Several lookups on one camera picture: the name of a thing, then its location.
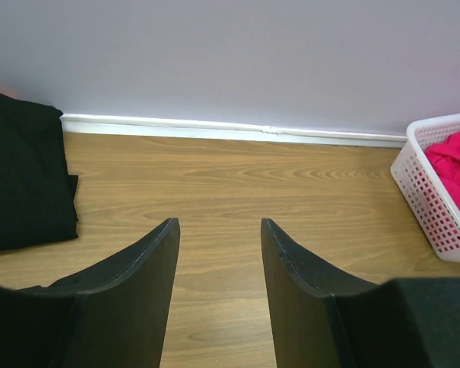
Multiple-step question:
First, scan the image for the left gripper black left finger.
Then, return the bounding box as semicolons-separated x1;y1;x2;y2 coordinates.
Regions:
0;218;180;367

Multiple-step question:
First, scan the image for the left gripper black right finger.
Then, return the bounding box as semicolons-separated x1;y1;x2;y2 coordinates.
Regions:
261;218;460;367

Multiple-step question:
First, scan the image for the folded black t-shirt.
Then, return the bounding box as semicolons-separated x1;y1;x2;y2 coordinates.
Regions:
0;94;78;251

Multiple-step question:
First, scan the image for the white plastic laundry basket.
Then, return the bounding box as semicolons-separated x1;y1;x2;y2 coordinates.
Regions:
390;113;460;262

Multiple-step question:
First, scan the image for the white baseboard strip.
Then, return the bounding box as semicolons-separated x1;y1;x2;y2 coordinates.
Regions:
61;113;406;148

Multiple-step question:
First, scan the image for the pink red t-shirt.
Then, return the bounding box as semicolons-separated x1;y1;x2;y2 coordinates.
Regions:
425;132;460;211

